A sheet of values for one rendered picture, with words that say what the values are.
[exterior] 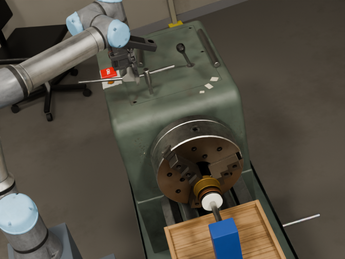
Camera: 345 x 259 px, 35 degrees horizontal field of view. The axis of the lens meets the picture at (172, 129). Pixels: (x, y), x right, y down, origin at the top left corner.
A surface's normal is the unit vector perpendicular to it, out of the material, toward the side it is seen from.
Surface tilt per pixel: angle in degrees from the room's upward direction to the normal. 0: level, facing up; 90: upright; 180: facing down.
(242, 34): 0
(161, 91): 0
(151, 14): 90
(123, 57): 90
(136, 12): 90
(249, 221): 0
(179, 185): 90
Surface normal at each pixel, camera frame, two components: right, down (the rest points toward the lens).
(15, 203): -0.10, -0.70
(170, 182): 0.21, 0.60
